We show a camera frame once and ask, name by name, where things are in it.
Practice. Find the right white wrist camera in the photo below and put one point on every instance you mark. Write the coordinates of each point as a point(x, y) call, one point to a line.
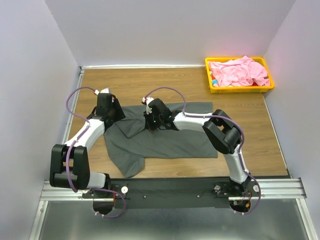
point(147, 100)

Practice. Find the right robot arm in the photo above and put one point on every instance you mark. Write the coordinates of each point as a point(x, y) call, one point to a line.
point(225, 136)

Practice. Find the yellow plastic bin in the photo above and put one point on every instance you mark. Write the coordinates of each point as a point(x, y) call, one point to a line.
point(247, 89)

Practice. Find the grey t shirt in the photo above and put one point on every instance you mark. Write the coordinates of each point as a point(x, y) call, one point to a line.
point(129, 142)

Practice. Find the pink t shirt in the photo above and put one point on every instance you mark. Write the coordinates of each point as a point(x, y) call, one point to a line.
point(241, 72)

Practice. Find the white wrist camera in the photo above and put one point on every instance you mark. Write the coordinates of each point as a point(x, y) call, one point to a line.
point(103, 91)
point(147, 100)

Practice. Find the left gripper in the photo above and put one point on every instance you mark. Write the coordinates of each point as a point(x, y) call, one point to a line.
point(120, 113)

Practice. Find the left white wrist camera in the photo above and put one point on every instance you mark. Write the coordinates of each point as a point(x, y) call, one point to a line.
point(103, 91)

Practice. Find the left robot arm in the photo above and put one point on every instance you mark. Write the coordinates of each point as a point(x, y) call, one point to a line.
point(69, 164)

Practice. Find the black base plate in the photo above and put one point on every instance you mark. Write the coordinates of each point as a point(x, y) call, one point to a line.
point(174, 193)

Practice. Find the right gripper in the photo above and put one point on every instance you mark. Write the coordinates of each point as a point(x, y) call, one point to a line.
point(147, 123)

